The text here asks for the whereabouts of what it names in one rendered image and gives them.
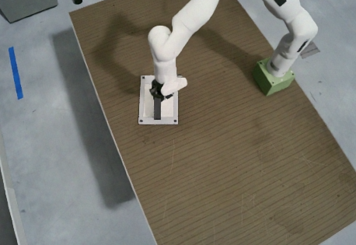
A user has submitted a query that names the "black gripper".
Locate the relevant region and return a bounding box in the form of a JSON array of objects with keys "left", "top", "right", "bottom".
[{"left": 149, "top": 74, "right": 183, "bottom": 100}]

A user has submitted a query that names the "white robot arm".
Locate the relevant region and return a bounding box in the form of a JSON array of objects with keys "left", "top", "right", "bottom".
[{"left": 148, "top": 0, "right": 318, "bottom": 96}]

